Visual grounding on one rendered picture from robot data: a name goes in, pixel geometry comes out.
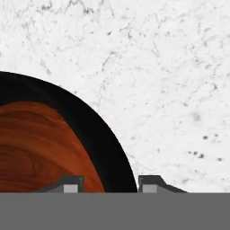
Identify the black bowl with wooden inside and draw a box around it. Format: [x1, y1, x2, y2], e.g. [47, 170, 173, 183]
[0, 70, 138, 194]

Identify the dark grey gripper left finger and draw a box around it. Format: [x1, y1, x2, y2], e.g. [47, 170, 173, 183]
[35, 175, 85, 194]

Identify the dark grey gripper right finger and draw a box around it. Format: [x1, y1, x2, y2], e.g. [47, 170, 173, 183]
[137, 174, 189, 194]

